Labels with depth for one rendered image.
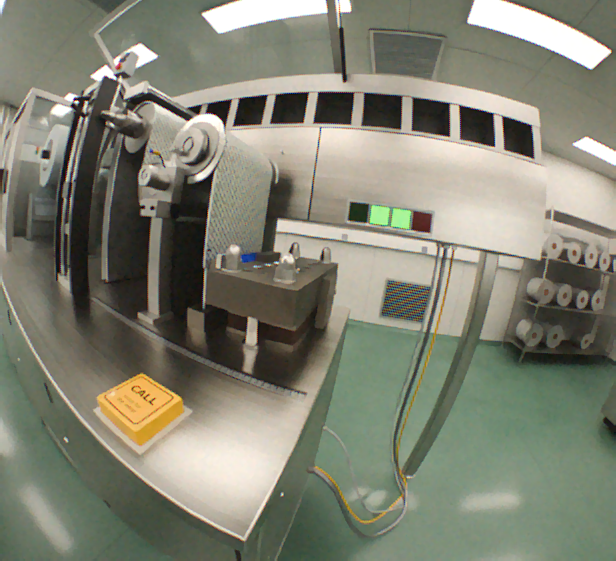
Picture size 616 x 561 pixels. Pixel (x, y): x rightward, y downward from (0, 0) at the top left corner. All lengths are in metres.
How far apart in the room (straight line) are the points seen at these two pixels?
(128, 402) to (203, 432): 0.08
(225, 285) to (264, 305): 0.07
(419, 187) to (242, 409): 0.65
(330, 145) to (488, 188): 0.49
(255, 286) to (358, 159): 0.49
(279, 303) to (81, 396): 0.30
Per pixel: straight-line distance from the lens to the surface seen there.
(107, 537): 1.26
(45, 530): 1.37
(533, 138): 0.95
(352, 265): 3.04
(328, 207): 0.70
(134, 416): 0.27
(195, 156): 0.47
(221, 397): 0.33
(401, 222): 0.68
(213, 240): 0.47
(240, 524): 0.23
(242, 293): 0.38
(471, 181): 0.76
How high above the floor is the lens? 1.11
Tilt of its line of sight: 5 degrees down
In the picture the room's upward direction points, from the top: 8 degrees clockwise
